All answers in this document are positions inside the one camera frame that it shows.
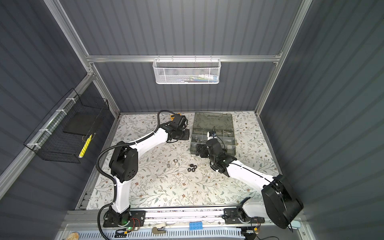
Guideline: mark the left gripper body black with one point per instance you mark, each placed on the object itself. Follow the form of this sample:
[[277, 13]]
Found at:
[[183, 135]]

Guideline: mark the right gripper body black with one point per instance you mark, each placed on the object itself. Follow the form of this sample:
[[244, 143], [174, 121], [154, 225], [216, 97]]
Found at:
[[205, 153]]

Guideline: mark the green transparent compartment organizer box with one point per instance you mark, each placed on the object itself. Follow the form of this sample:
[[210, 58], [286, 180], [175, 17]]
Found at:
[[221, 123]]

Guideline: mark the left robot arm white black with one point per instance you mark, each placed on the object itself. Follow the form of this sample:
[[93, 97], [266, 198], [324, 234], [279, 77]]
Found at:
[[124, 163]]

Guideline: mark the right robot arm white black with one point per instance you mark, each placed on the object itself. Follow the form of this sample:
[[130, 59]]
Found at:
[[280, 202]]

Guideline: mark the black nuts cluster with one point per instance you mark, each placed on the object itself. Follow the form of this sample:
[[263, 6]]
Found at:
[[192, 168]]

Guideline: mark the yellow calculator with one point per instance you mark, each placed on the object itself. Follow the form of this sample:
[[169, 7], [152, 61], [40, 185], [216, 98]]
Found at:
[[175, 116]]

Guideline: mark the floral patterned table mat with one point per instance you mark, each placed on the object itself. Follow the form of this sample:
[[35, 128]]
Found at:
[[156, 185]]

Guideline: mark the blue toy brick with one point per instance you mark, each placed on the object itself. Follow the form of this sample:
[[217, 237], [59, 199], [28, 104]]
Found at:
[[195, 226]]

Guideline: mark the white wire mesh basket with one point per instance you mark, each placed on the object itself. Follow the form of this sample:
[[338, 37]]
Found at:
[[193, 72]]

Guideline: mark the black wire mesh basket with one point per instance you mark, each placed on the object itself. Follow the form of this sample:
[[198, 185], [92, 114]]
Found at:
[[62, 136]]

